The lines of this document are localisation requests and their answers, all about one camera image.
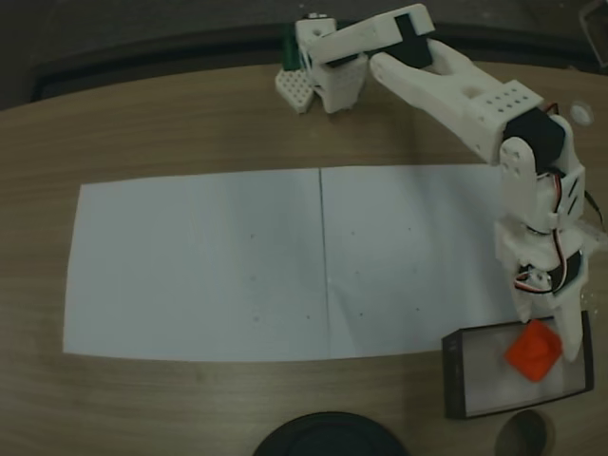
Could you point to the white round table cap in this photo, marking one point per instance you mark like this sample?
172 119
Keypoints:
580 113

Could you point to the black round stand base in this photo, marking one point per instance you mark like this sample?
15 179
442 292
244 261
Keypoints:
328 437

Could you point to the white paper sheet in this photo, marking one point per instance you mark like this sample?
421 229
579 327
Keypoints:
142 285
427 261

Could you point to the green table clamp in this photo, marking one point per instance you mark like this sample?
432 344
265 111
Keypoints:
290 52

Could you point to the orange cube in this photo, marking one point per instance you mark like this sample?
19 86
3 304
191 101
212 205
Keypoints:
534 351

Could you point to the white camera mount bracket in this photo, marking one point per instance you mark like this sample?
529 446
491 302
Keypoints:
596 240

